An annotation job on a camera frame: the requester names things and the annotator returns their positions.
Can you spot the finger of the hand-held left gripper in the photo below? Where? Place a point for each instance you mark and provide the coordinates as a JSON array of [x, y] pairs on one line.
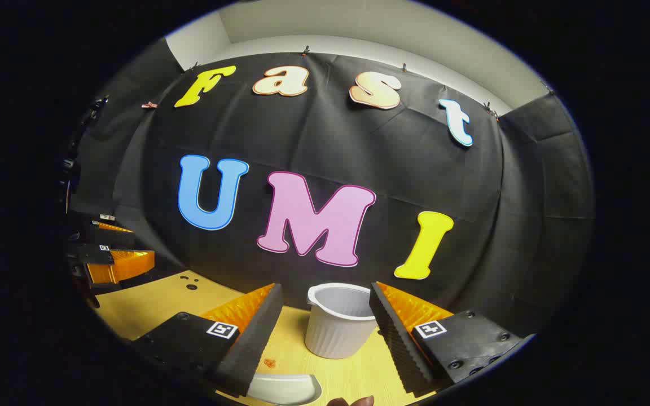
[[119, 266], [108, 232]]

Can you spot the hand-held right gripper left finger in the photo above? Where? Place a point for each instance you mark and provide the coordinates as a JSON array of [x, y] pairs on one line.
[[257, 338]]

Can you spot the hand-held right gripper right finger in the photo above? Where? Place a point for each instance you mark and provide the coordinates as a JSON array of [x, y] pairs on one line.
[[398, 344]]

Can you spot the orange paper ball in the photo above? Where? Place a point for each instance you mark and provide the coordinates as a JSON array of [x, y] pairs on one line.
[[269, 363]]

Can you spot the white plastic dustpan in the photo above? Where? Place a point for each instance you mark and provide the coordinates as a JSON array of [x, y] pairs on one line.
[[285, 389]]

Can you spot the white ribbed garbage bin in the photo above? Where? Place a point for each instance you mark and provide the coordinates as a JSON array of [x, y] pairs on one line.
[[336, 332]]

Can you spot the wooden desktop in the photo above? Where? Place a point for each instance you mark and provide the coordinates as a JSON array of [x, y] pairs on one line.
[[150, 307]]

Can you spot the black backdrop cloth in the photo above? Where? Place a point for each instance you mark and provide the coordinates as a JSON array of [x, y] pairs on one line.
[[330, 146]]

